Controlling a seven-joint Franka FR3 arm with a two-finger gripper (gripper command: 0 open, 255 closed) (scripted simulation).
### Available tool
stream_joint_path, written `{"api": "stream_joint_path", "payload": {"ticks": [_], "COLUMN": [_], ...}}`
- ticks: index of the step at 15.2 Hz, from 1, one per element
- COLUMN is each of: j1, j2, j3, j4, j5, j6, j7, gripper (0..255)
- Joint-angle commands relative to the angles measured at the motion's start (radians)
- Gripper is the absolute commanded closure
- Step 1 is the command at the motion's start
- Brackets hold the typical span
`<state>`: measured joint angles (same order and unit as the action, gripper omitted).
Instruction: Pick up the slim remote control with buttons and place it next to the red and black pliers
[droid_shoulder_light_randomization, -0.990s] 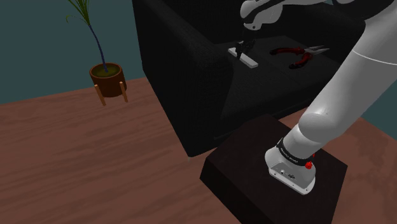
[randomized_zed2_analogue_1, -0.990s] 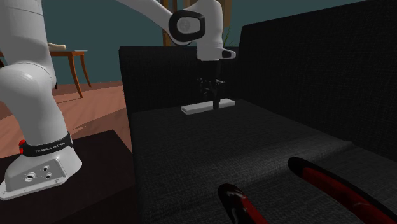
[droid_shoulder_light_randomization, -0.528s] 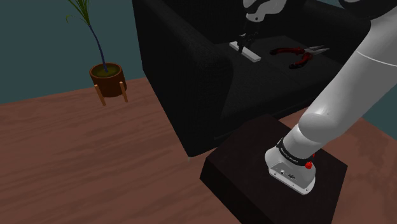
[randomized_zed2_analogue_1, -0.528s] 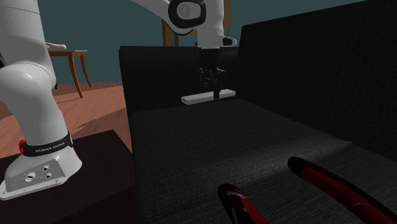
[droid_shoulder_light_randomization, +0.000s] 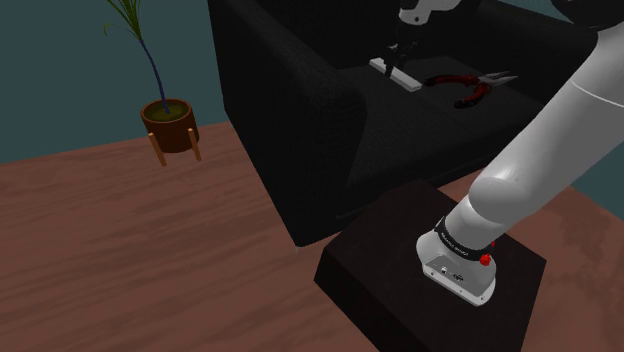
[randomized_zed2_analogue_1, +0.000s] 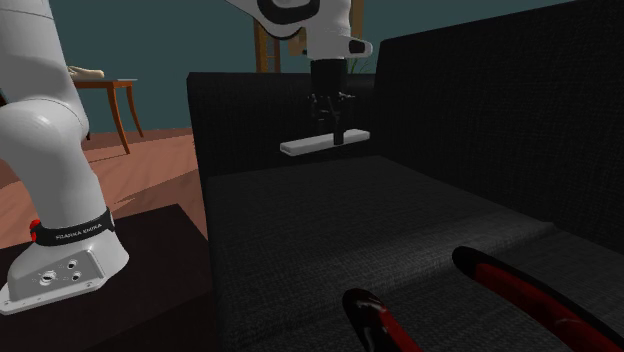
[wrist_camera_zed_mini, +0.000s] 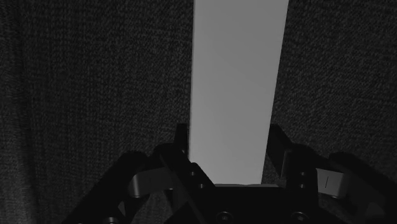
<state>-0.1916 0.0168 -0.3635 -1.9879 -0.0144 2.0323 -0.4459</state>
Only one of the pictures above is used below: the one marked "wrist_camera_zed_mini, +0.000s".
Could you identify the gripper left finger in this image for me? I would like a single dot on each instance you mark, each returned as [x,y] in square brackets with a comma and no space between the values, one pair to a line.
[173,161]

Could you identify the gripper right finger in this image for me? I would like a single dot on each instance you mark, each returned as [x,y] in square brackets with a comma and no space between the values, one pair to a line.
[297,164]

